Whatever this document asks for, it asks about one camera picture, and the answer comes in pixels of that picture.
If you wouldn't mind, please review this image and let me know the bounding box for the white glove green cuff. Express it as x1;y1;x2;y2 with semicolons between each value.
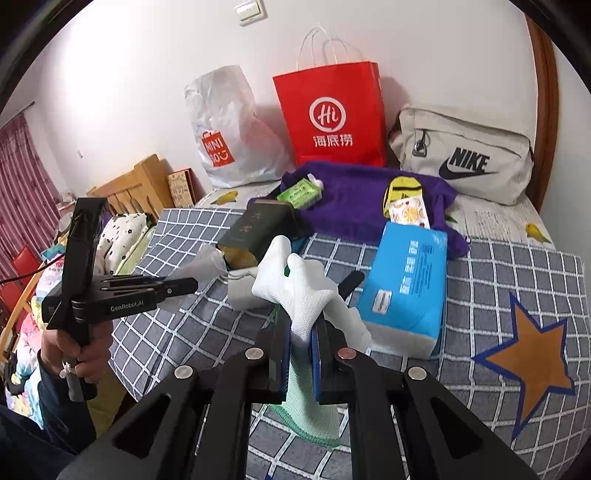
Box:
252;235;374;450

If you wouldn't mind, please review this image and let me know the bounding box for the red paper bag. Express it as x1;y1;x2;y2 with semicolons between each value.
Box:
272;27;387;169

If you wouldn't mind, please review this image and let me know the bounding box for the colourful floral quilt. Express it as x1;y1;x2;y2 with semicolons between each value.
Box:
0;258;70;416

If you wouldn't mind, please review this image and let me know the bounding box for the pale green quilt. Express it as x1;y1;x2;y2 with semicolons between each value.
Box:
113;226;160;278

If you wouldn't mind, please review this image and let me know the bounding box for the orange print packet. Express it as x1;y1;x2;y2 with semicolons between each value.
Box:
388;194;432;230

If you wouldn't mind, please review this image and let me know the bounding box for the green wipes packet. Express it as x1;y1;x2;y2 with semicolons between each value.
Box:
276;174;325;209

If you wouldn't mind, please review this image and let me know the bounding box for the lemon print bedsheet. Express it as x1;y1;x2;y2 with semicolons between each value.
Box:
194;187;555;252

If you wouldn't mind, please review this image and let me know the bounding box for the black cable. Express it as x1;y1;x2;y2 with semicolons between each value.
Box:
0;251;70;284

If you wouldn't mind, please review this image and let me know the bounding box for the beige waist bag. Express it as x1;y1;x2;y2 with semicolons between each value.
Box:
388;104;536;207

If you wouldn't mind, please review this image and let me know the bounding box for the dark green box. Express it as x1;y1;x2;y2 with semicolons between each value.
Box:
217;199;298;271

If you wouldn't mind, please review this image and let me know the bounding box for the white light switch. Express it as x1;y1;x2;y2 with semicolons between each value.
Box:
235;0;267;22

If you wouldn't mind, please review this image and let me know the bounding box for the wooden headboard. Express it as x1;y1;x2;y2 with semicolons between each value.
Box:
88;154;176;222

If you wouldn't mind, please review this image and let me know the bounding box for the person's left forearm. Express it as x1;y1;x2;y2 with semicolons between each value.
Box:
0;355;98;480

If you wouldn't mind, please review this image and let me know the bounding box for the red chair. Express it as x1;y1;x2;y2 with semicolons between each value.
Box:
0;244;42;324

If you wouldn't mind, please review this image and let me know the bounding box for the black strap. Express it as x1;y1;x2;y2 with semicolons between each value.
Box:
337;271;365;301

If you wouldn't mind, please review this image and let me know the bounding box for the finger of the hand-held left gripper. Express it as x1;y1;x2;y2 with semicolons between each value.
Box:
102;273;160;289
139;278;200;300

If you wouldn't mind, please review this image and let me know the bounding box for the purple towel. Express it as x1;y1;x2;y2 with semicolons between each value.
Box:
247;161;471;259

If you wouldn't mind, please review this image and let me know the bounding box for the blue tissue pack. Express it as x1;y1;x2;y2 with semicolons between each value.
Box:
355;222;450;360

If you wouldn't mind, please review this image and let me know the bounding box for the red striped curtain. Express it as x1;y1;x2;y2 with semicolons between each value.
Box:
0;113;61;278

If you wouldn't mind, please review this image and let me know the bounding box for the yellow pouch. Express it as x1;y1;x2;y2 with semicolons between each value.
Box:
382;175;428;217

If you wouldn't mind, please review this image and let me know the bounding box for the grey checked blanket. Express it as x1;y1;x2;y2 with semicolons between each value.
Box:
108;208;589;480

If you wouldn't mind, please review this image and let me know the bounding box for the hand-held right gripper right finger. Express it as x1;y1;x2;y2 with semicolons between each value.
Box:
310;318;541;480

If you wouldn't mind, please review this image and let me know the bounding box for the polka dot pillow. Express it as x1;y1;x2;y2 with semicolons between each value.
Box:
98;213;155;273

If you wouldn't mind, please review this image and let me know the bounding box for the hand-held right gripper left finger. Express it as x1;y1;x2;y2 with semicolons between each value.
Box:
55;318;293;480

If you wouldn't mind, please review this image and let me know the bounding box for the clear plastic bag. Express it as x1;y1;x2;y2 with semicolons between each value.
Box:
187;244;227;282

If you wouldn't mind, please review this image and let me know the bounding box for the patterned brown box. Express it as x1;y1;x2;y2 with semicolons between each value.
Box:
167;168;206;208

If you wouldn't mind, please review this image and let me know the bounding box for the white plastic shopping bag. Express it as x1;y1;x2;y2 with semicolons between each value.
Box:
185;65;296;189

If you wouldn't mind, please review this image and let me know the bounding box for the person's left hand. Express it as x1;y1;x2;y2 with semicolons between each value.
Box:
39;318;114;384

